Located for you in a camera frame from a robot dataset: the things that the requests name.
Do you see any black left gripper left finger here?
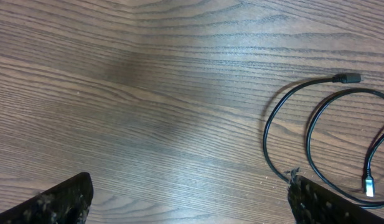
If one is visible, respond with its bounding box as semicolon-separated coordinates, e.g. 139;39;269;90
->
0;172;94;224

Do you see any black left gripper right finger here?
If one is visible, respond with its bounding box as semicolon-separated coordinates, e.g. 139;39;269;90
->
288;169;384;224

